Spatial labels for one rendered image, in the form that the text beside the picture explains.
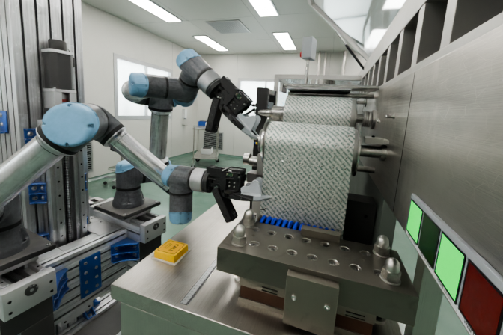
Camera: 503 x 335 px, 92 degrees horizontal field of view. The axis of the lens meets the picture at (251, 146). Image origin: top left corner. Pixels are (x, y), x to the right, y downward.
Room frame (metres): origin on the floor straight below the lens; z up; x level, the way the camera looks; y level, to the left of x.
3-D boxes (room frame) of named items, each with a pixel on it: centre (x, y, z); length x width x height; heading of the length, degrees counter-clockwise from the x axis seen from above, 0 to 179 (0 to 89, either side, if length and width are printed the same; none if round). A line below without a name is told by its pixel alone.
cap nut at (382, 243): (0.52, -0.32, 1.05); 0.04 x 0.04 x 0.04
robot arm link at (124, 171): (1.21, 0.62, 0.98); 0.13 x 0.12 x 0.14; 124
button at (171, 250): (0.67, 0.22, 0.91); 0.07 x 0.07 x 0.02; 72
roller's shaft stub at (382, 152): (0.66, -0.33, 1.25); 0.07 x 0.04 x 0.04; 72
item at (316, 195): (0.65, -0.15, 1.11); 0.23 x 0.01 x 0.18; 72
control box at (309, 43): (1.26, -0.25, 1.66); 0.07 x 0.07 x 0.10; 57
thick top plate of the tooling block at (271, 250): (0.53, -0.15, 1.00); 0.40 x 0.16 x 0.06; 72
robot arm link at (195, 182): (0.75, 0.15, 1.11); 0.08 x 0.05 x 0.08; 162
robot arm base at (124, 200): (1.21, 0.63, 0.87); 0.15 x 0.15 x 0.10
